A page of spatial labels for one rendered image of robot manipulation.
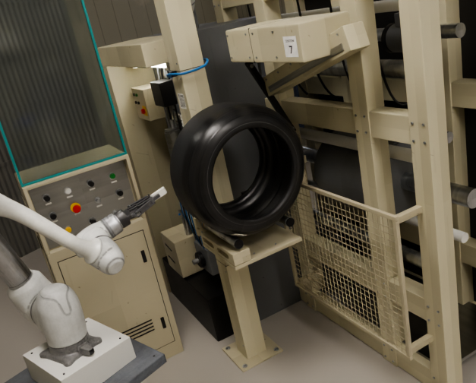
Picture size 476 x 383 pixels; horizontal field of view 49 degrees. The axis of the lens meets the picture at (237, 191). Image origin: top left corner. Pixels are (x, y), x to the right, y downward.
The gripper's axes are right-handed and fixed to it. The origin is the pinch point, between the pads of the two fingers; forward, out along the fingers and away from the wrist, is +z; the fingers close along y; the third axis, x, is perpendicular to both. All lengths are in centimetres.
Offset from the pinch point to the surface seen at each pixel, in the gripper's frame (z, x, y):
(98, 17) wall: 109, -54, 376
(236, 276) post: 18, 75, 25
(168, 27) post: 48, -53, 26
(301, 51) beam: 68, -30, -36
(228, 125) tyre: 38.0, -12.8, -12.1
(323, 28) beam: 81, -33, -37
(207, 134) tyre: 28.5, -13.4, -9.6
